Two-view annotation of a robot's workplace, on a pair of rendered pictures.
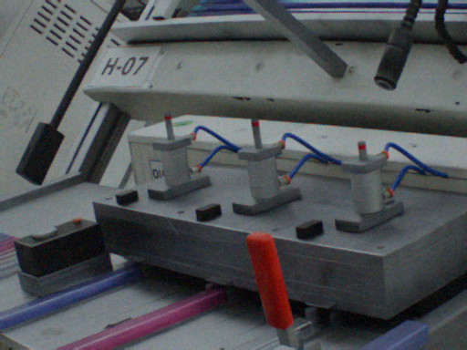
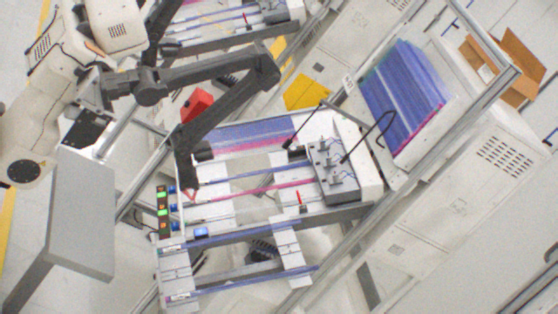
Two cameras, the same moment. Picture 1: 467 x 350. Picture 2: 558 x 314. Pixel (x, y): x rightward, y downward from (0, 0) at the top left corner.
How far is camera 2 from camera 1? 2.29 m
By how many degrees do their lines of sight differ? 38
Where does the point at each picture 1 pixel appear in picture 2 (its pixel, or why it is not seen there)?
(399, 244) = (330, 194)
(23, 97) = (364, 16)
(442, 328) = (331, 212)
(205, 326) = (306, 187)
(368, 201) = (333, 180)
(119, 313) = (297, 175)
